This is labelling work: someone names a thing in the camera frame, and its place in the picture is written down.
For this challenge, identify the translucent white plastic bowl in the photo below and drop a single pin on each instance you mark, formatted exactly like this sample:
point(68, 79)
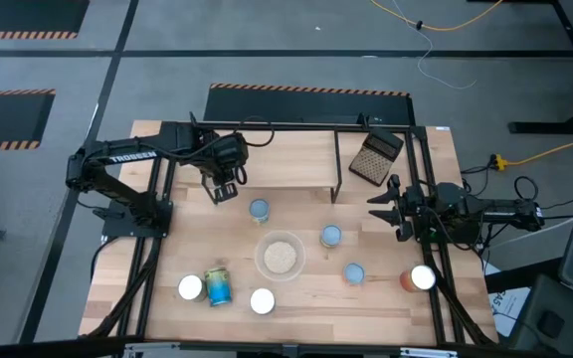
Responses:
point(259, 256)

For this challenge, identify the white printed paper sheet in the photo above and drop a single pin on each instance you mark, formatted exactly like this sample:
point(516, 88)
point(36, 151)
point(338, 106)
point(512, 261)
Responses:
point(508, 310)

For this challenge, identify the tall green oranges can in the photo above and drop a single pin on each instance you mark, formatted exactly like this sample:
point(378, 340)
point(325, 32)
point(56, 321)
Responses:
point(191, 287)

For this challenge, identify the multicoloured label tin can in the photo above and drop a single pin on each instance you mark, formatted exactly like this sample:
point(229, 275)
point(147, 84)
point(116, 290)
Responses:
point(331, 235)

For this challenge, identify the red label can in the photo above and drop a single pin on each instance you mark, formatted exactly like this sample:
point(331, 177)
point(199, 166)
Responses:
point(422, 277)

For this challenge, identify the white-green oranges label can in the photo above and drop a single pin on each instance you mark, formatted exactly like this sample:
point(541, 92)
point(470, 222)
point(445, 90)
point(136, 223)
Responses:
point(259, 209)

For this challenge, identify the wooden shelf with black legs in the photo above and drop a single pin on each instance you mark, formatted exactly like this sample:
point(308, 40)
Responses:
point(291, 159)

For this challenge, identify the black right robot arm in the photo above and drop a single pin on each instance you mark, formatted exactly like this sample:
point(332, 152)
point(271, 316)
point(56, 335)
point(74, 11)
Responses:
point(505, 209)

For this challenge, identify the black desk leg frame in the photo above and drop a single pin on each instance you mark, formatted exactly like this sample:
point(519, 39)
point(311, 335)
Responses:
point(555, 127)

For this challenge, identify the black box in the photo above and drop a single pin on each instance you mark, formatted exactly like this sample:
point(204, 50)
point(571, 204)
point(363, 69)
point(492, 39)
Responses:
point(550, 323)

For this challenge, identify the beige grains heap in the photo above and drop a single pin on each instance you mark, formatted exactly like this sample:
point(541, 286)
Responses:
point(280, 257)

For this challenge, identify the black hazard-striped floor mat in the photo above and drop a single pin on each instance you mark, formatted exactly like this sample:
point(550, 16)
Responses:
point(18, 15)
point(3, 119)
point(306, 107)

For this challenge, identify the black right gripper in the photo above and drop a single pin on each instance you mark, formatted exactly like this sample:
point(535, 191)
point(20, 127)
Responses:
point(416, 206)

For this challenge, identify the blue and green label can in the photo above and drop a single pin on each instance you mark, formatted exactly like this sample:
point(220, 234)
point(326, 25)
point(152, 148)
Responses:
point(218, 288)

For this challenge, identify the short yellow-red label can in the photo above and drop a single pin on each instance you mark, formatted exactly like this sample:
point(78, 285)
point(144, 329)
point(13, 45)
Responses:
point(354, 273)

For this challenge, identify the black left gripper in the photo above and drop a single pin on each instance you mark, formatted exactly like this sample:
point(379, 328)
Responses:
point(224, 154)

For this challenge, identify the black aluminium table frame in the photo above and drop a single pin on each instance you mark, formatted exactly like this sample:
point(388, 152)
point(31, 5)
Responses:
point(316, 125)

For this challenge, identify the black camera rig bar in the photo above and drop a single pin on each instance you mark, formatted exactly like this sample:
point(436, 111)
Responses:
point(43, 348)

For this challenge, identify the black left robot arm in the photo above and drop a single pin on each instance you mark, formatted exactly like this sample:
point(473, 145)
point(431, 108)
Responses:
point(127, 158)

